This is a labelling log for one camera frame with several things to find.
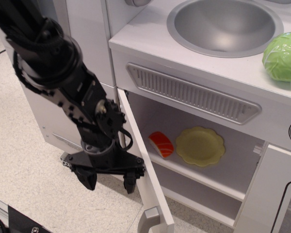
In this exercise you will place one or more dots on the silver sink bowl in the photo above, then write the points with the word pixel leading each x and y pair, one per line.
pixel 224 28

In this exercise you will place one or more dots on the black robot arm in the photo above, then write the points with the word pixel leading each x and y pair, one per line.
pixel 49 63

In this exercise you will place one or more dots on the aluminium extrusion frame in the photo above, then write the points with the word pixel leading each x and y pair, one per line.
pixel 64 159

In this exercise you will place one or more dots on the silver fridge emblem trim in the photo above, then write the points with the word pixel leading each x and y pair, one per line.
pixel 69 143

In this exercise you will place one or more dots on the orange toy salmon sushi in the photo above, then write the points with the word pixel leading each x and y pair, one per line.
pixel 161 143

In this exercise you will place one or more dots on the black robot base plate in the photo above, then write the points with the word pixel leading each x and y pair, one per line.
pixel 13 221

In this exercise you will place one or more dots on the white oven door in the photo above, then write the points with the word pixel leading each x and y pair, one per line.
pixel 267 202

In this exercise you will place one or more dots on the green toy cabbage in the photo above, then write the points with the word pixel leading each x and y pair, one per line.
pixel 277 58

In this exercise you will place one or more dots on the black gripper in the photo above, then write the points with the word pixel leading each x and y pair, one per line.
pixel 111 159

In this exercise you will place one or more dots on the white cabinet door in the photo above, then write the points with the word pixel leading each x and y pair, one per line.
pixel 148 185

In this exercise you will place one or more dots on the grey cabinet door handle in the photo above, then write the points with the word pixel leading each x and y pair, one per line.
pixel 149 218

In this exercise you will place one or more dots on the white toy kitchen cabinet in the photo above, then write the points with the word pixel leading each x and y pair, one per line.
pixel 112 34

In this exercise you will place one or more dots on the grey vent grille panel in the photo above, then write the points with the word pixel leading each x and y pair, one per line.
pixel 204 99

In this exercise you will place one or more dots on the yellow toy plate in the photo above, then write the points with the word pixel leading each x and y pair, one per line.
pixel 200 146

